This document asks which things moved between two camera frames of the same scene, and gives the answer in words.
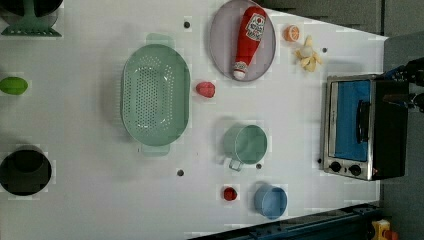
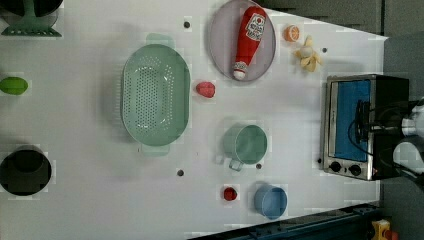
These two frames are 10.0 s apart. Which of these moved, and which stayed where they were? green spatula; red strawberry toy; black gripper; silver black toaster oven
Moved: black gripper
Stayed: red strawberry toy; green spatula; silver black toaster oven
